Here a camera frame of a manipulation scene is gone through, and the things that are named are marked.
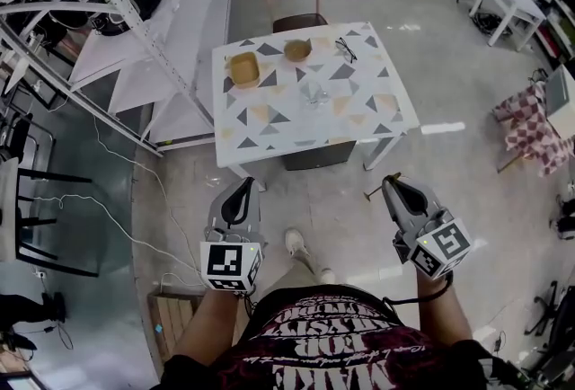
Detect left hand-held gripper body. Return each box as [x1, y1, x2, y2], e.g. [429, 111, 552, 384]
[199, 228, 267, 293]

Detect person's right forearm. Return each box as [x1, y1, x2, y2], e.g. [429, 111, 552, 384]
[415, 270, 475, 347]

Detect round tan bowl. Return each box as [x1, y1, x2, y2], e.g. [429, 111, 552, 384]
[282, 39, 314, 63]

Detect black mini fridge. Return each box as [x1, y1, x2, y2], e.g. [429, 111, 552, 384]
[281, 139, 357, 173]

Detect white triangle-patterned table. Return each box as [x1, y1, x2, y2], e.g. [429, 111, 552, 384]
[210, 22, 421, 192]

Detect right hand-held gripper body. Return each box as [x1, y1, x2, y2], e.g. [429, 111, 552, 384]
[393, 208, 473, 280]

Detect person's dark printed shirt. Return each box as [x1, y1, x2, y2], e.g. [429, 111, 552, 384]
[150, 288, 531, 390]

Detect square tan bowl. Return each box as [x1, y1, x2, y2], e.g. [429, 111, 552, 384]
[228, 51, 261, 89]

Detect wooden-backed chair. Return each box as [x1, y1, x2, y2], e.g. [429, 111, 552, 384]
[264, 0, 330, 33]

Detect person's beige trousers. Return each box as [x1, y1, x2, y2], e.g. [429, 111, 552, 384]
[269, 255, 343, 305]

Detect wooden slatted pallet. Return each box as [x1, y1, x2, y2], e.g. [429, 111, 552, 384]
[147, 292, 252, 376]

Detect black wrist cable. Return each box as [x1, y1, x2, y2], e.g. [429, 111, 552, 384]
[381, 273, 454, 305]

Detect black office chair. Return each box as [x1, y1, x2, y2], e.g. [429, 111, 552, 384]
[525, 279, 575, 380]

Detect red white checkered cloth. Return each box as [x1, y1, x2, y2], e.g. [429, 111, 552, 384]
[493, 82, 575, 178]

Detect clear drinking glass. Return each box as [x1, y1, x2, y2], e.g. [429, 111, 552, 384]
[298, 80, 332, 109]

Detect person's left forearm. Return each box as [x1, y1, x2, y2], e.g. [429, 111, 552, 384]
[172, 288, 246, 363]

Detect white metal shelving rack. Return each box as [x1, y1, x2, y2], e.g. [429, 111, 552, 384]
[0, 0, 234, 158]

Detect black-framed eyeglasses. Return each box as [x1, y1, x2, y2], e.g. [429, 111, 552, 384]
[334, 36, 359, 65]

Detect black metal frame chair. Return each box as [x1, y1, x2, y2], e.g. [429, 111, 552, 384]
[0, 111, 101, 279]

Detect white floor cable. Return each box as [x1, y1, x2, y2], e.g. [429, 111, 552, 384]
[92, 116, 208, 275]
[33, 193, 208, 288]

